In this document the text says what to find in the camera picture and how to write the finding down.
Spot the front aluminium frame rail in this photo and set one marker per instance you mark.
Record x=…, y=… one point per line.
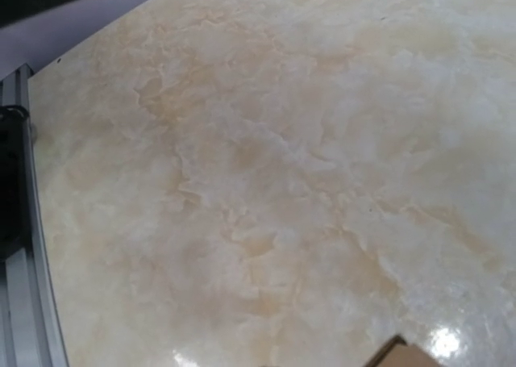
x=30, y=328

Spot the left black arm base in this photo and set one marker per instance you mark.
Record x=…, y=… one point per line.
x=15, y=210

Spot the brown cardboard box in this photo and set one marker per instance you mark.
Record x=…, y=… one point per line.
x=397, y=352

